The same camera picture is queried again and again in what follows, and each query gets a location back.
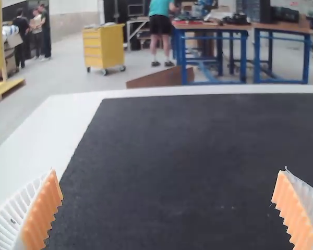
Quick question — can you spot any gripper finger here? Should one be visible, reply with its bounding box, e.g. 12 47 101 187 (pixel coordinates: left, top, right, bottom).
270 166 313 250
0 168 64 250

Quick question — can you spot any black mat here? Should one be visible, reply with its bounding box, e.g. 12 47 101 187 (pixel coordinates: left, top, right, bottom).
43 92 313 250

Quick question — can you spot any person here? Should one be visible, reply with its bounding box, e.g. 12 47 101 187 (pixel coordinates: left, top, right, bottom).
11 7 30 70
38 3 52 62
28 7 44 61
148 0 177 68

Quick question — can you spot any yellow wheeled cart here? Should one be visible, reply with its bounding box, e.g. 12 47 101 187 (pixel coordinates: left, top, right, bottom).
82 22 127 77

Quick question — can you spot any brown board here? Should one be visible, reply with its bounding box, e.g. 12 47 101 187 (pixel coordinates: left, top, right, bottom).
125 65 195 89

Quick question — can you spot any blue frame workbench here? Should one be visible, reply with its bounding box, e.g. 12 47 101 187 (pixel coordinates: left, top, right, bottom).
252 22 313 85
171 20 252 86

